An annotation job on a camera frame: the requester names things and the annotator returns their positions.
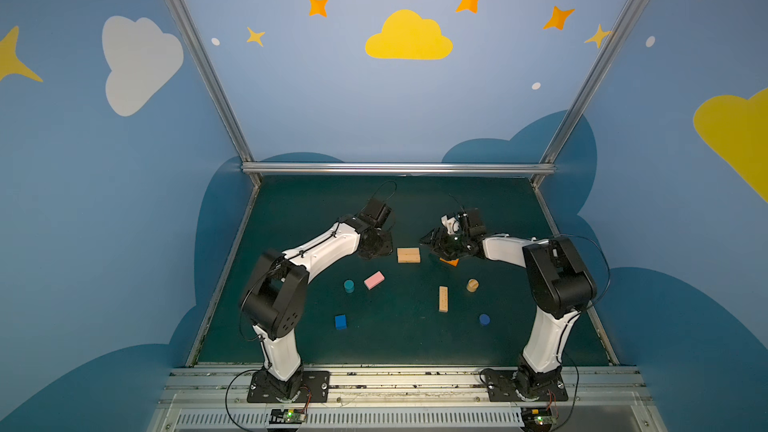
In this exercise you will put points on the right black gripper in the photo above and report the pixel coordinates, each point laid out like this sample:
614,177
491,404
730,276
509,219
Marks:
440,240

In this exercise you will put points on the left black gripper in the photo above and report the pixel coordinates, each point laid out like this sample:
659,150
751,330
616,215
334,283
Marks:
374,243

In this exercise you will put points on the orange wood block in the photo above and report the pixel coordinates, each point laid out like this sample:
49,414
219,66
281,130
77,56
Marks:
453,262

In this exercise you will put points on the natural wood block front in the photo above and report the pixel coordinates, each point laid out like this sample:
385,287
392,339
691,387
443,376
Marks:
409,259

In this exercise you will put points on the natural wood block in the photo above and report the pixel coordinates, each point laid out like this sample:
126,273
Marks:
408,251
409,259
443,299

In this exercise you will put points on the pink wood block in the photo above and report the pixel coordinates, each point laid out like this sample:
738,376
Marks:
374,280

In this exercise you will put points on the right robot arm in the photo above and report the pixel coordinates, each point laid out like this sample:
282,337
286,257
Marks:
560,283

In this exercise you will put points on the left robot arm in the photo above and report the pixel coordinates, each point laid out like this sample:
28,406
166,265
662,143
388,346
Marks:
275,296

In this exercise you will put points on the natural wood cylinder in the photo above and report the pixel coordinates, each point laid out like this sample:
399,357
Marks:
472,285

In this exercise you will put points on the blue wood cube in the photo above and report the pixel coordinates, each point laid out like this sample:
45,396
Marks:
340,322

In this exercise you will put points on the right controller board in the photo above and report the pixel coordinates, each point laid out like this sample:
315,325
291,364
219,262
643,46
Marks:
537,419

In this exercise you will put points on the controller board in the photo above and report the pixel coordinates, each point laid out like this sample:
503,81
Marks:
292,417
537,419

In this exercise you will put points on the left controller board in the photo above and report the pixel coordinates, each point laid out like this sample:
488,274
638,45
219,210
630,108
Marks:
292,417

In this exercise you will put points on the aluminium rear frame bar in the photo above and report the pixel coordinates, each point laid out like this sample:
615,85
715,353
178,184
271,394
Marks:
396,168

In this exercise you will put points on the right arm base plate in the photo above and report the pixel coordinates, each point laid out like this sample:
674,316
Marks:
501,385

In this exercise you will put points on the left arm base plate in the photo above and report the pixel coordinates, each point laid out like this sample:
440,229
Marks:
312,385

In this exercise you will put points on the aluminium right frame post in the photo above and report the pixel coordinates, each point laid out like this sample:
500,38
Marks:
622,28

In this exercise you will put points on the aluminium frame post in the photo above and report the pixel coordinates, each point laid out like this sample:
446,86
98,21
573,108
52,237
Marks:
191,38
622,28

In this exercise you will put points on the aluminium front rail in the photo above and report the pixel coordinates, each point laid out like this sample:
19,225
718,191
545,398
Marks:
404,398

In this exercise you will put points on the aluminium left frame post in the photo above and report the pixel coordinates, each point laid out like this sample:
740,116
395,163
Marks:
191,38

